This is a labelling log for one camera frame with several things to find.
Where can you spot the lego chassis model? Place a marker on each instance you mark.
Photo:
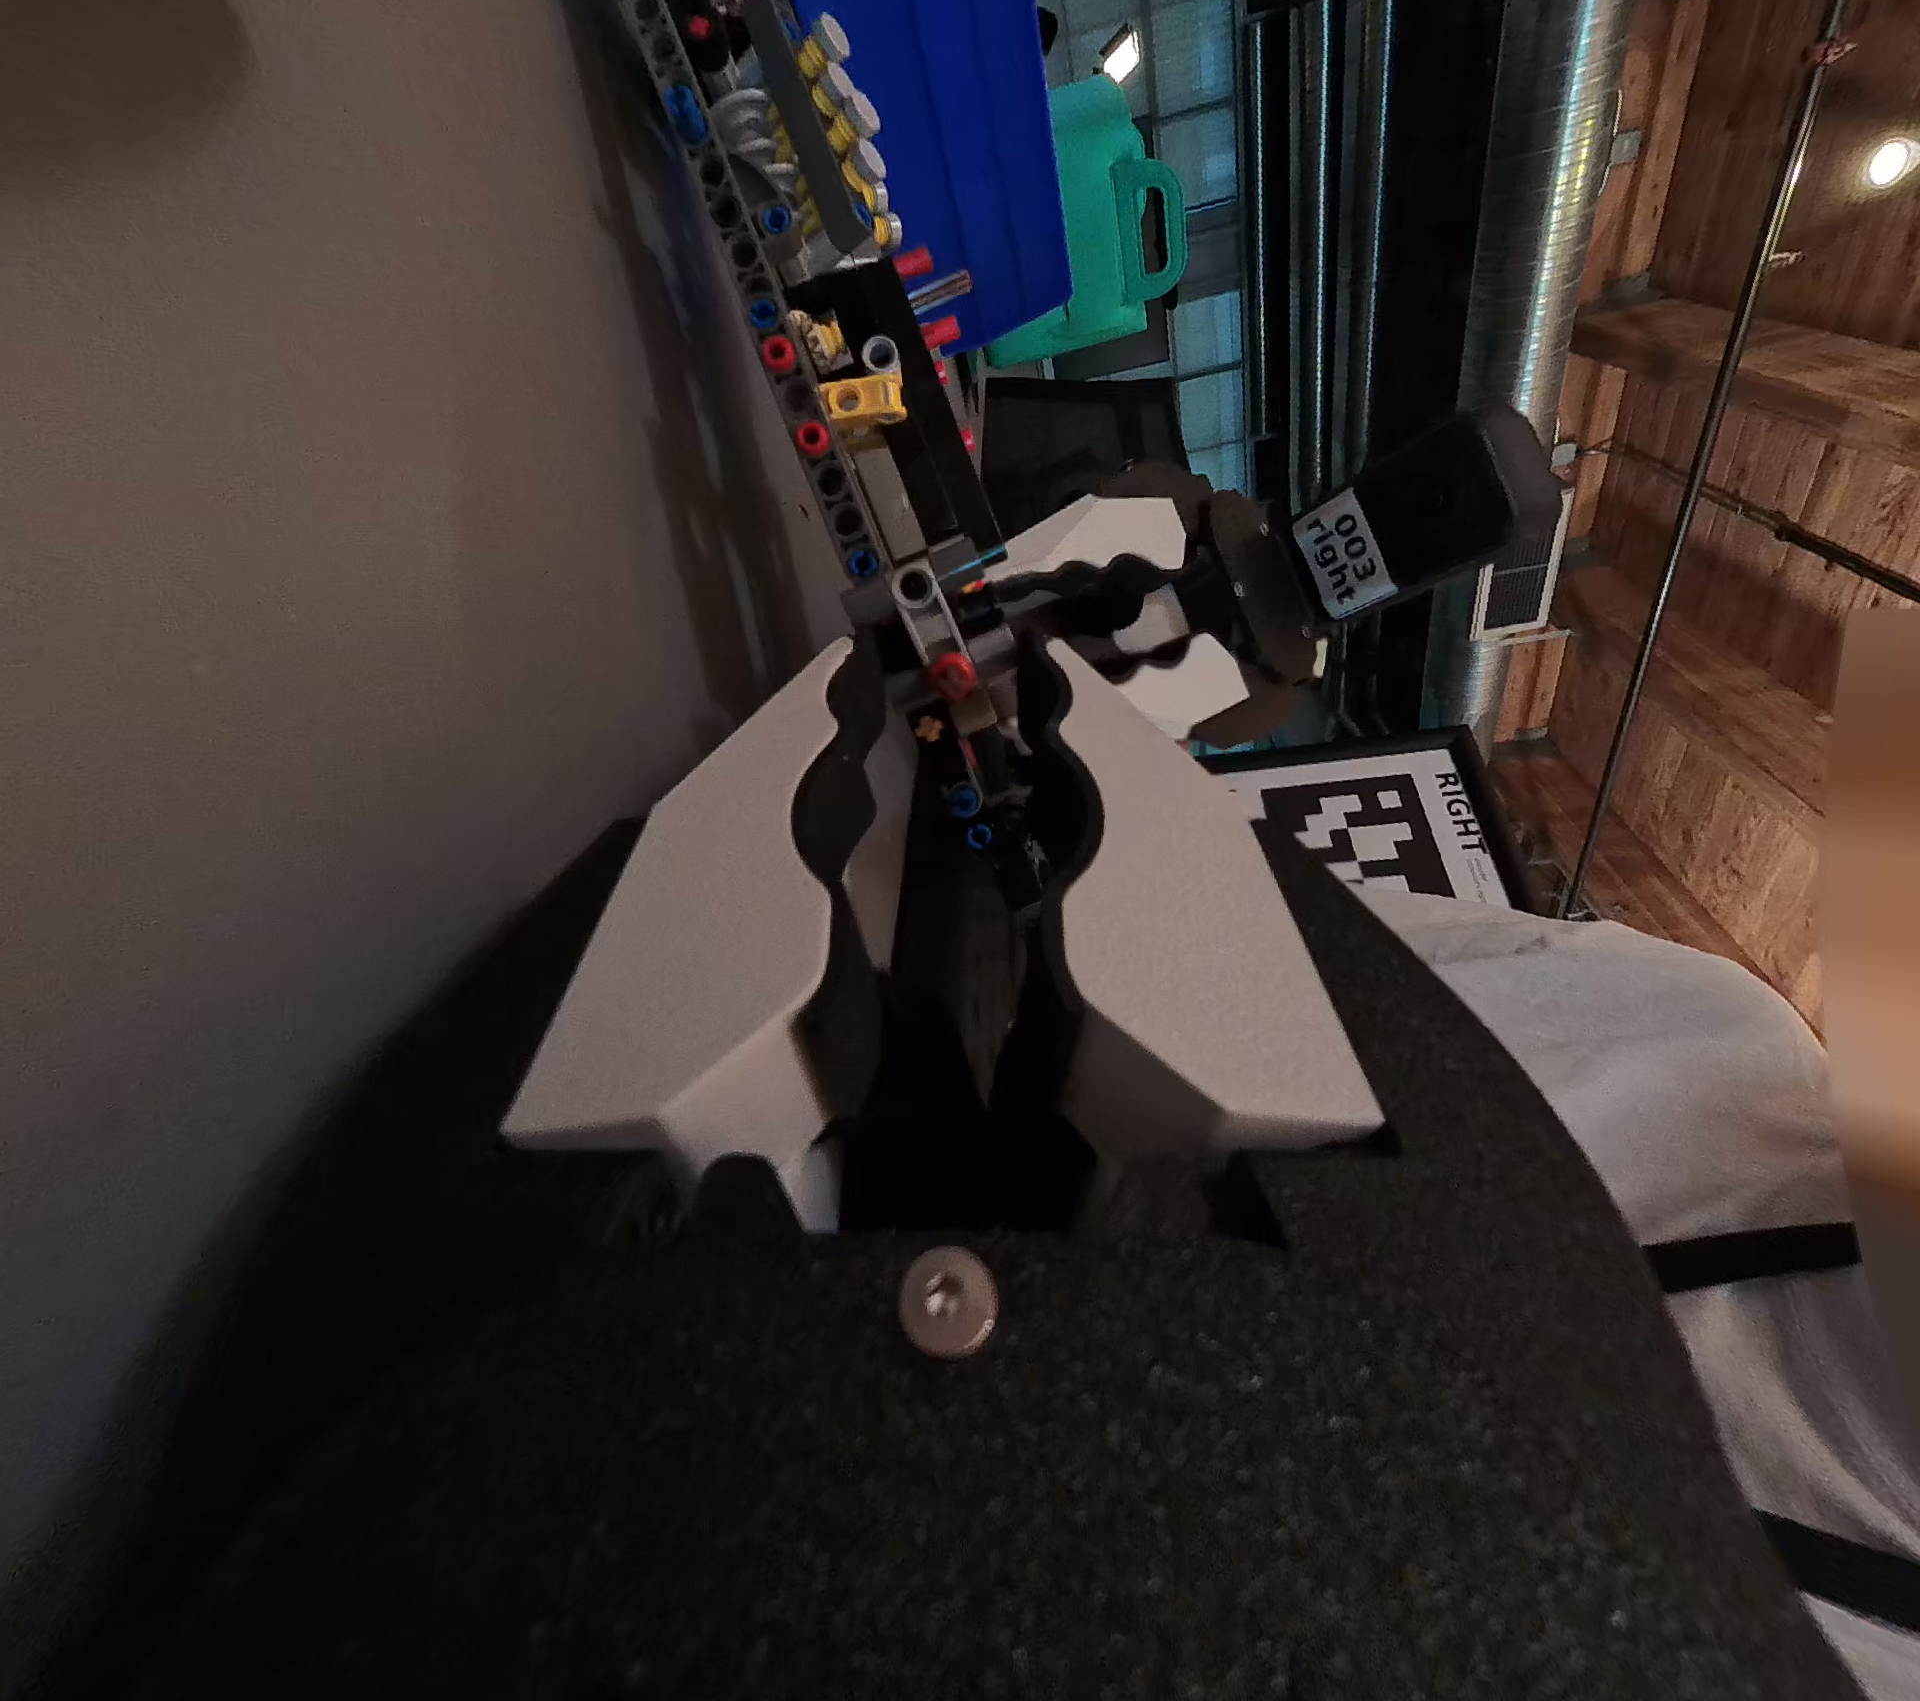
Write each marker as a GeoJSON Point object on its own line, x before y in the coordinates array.
{"type": "Point", "coordinates": [930, 456]}

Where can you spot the blue plastic bin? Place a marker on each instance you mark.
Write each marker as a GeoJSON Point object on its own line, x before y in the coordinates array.
{"type": "Point", "coordinates": [901, 7]}

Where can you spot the person's white shirt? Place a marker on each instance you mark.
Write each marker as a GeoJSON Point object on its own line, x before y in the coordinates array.
{"type": "Point", "coordinates": [1620, 1101]}

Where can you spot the teal bag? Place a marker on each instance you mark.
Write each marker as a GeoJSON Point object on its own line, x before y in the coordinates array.
{"type": "Point", "coordinates": [1095, 231]}

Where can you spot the silver ventilation duct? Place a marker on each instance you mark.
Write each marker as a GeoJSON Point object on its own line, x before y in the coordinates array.
{"type": "Point", "coordinates": [1545, 156]}

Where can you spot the black mesh office chair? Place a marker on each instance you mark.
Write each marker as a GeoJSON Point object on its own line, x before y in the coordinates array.
{"type": "Point", "coordinates": [1081, 440]}

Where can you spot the ceiling track light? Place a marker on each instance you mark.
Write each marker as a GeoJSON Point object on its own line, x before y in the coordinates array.
{"type": "Point", "coordinates": [1890, 160]}

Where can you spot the white air vent grille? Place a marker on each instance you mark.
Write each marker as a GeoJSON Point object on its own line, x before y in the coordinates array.
{"type": "Point", "coordinates": [1523, 591]}

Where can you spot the small light panel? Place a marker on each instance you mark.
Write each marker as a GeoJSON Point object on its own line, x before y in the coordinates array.
{"type": "Point", "coordinates": [1119, 54]}

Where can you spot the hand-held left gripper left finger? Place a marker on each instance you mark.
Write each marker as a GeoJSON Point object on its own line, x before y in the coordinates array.
{"type": "Point", "coordinates": [674, 980]}

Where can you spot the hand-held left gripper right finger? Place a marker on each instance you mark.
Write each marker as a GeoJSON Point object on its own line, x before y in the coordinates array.
{"type": "Point", "coordinates": [1214, 980]}

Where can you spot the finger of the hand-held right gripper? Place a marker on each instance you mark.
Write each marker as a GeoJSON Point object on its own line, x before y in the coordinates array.
{"type": "Point", "coordinates": [1184, 680]}
{"type": "Point", "coordinates": [1110, 528]}

